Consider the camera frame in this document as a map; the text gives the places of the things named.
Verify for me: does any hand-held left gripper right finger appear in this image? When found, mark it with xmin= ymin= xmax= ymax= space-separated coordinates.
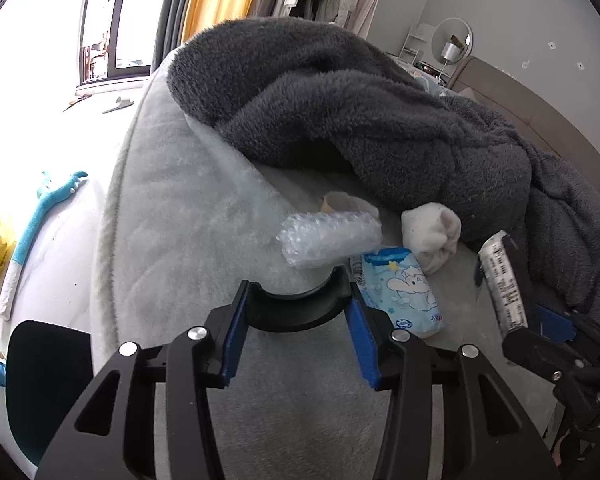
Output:
xmin=345 ymin=280 xmax=561 ymax=480

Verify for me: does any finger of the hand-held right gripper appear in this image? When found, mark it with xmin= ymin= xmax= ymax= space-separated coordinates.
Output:
xmin=502 ymin=330 xmax=600 ymax=386
xmin=505 ymin=239 xmax=578 ymax=341

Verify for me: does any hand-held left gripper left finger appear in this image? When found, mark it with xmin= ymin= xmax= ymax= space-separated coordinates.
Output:
xmin=35 ymin=281 xmax=253 ymax=480

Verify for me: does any black curved plastic piece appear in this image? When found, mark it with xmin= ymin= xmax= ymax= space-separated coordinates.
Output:
xmin=245 ymin=265 xmax=353 ymax=333

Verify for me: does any white balled sock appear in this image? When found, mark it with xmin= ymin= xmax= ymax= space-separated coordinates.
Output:
xmin=401 ymin=202 xmax=463 ymax=275

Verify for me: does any blue tissue packet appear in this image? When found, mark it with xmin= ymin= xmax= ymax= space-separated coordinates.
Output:
xmin=349 ymin=247 xmax=446 ymax=338

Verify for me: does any small bubble wrap roll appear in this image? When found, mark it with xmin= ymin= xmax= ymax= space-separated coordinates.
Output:
xmin=275 ymin=210 xmax=383 ymax=268

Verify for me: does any light grey bed mattress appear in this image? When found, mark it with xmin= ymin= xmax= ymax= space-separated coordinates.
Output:
xmin=92 ymin=52 xmax=581 ymax=480

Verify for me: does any beige bed headboard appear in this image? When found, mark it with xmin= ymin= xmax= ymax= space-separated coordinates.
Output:
xmin=450 ymin=56 xmax=600 ymax=211

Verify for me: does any blue dinosaur plush toy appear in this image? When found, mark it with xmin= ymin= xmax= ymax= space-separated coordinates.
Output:
xmin=0 ymin=170 xmax=88 ymax=318

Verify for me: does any dark grey fleece blanket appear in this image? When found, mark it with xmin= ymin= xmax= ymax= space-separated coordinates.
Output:
xmin=167 ymin=16 xmax=600 ymax=321

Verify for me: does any white slipper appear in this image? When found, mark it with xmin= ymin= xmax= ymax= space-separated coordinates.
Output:
xmin=101 ymin=96 xmax=135 ymax=114

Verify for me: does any blue patterned duvet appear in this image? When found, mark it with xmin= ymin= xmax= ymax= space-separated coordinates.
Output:
xmin=410 ymin=67 xmax=451 ymax=96

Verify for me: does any white dresser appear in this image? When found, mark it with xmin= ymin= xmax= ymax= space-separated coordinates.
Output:
xmin=387 ymin=52 xmax=453 ymax=86

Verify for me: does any silver table lamp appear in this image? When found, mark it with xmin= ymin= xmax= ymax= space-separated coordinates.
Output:
xmin=439 ymin=35 xmax=461 ymax=79

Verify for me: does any white desktop shelf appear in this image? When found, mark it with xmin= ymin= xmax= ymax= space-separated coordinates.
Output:
xmin=400 ymin=24 xmax=436 ymax=61

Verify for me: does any round white mirror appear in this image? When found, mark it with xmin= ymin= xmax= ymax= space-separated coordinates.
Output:
xmin=430 ymin=16 xmax=473 ymax=58

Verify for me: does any beige hanging garment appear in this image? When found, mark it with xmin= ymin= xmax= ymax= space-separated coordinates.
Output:
xmin=352 ymin=0 xmax=388 ymax=38

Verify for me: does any dark grey curtain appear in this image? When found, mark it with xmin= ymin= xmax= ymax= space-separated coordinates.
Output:
xmin=152 ymin=0 xmax=201 ymax=61

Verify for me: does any sliding glass door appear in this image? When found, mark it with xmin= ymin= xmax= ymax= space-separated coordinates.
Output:
xmin=77 ymin=0 xmax=181 ymax=86

